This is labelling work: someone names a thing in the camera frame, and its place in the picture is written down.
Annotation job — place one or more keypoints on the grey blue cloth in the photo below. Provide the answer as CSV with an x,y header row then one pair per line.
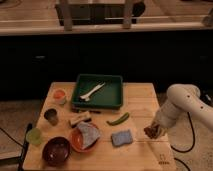
x,y
89,133

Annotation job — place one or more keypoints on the dark grey cup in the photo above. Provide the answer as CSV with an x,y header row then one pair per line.
x,y
51,116

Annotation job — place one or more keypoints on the orange bowl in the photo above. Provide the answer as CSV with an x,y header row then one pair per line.
x,y
76,141

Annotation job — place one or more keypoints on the wooden chair frame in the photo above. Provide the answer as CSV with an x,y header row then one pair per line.
x,y
98,12

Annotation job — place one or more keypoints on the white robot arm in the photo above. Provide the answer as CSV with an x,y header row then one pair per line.
x,y
181,98

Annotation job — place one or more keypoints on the black clamp bar left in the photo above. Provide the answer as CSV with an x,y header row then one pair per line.
x,y
18,160

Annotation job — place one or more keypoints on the green pepper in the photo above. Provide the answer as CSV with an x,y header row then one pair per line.
x,y
120,120

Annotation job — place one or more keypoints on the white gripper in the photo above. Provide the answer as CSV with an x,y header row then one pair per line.
x,y
163,120

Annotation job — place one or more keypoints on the white plastic bone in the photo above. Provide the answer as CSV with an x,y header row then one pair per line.
x,y
86,97

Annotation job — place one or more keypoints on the black marker pen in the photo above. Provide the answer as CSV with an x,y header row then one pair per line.
x,y
75,110

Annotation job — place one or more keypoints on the orange filled white cup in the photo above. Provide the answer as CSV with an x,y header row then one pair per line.
x,y
59,97

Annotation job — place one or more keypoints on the dark maroon bowl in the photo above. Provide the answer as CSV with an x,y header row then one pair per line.
x,y
56,151

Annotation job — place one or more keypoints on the blue sponge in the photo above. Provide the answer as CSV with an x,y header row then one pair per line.
x,y
121,138

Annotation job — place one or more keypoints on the light green cup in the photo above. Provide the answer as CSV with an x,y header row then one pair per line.
x,y
34,136

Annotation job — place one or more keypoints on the green plastic tray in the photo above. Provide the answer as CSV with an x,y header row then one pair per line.
x,y
110,96

